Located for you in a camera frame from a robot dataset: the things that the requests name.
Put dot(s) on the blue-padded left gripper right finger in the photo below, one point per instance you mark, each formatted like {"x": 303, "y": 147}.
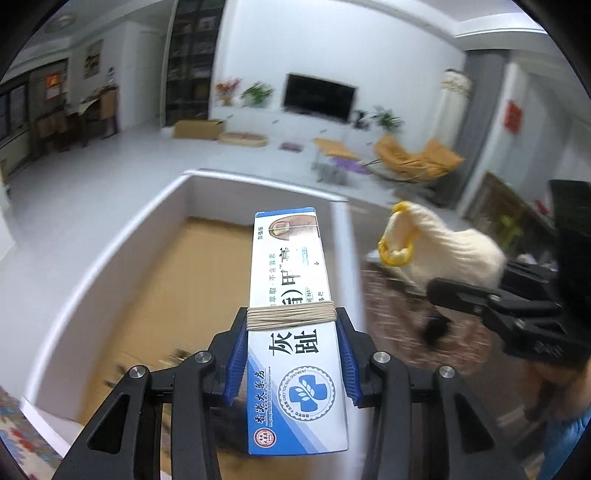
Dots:
{"x": 461, "y": 439}

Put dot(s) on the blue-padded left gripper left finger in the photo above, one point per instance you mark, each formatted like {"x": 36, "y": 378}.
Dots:
{"x": 122, "y": 438}

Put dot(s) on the white knitted glove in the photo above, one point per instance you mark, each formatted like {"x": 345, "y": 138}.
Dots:
{"x": 418, "y": 242}

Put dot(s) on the blue white medicine box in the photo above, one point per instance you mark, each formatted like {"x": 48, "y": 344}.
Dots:
{"x": 295, "y": 398}

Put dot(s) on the person right hand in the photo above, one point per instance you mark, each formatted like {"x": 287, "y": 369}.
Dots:
{"x": 553, "y": 391}

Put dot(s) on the yellow lounge chair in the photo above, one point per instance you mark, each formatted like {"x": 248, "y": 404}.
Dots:
{"x": 435, "y": 160}

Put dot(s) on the yellow bench stool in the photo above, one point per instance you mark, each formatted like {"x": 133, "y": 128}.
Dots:
{"x": 338, "y": 154}

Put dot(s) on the black television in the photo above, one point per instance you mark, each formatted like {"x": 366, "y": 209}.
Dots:
{"x": 318, "y": 97}

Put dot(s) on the white tv cabinet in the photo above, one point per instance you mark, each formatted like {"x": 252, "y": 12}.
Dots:
{"x": 288, "y": 126}

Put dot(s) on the green potted plant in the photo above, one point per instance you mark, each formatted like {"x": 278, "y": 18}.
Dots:
{"x": 258, "y": 95}

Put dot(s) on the dark glass display cabinet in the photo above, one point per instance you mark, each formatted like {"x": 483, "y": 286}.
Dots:
{"x": 189, "y": 60}

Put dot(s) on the white storage bin wall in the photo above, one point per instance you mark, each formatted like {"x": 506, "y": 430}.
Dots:
{"x": 53, "y": 393}

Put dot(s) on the red wall decoration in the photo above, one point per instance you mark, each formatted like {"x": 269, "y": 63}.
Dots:
{"x": 513, "y": 117}

